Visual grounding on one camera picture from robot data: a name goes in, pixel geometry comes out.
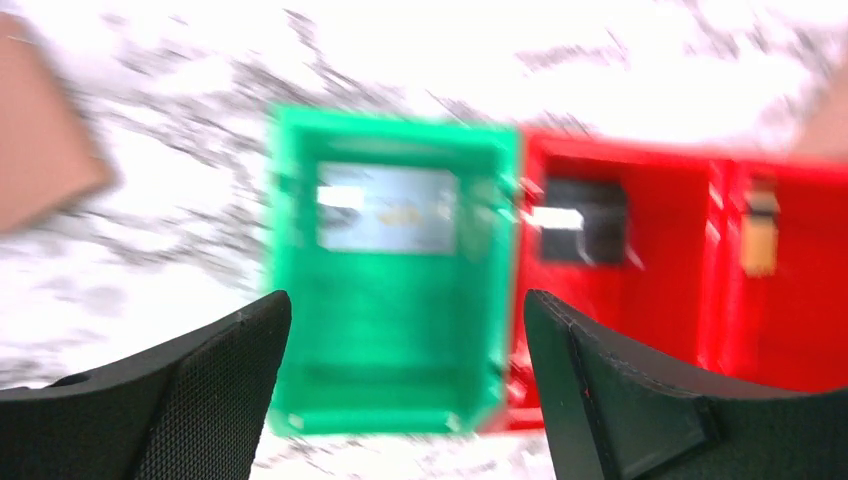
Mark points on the brown leather card holder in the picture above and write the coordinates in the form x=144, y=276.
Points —
x=48, y=157

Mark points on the green plastic bin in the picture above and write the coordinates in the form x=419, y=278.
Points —
x=389, y=342

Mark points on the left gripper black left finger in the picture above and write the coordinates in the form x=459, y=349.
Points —
x=190, y=408

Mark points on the gold card in red bin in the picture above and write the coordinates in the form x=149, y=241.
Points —
x=759, y=231

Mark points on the silver card in green bin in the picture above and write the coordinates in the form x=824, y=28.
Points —
x=386, y=209

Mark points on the red double plastic bin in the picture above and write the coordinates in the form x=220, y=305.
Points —
x=681, y=289

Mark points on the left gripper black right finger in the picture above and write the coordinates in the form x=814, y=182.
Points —
x=615, y=408

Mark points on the black card in red bin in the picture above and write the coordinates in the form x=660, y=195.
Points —
x=583, y=222

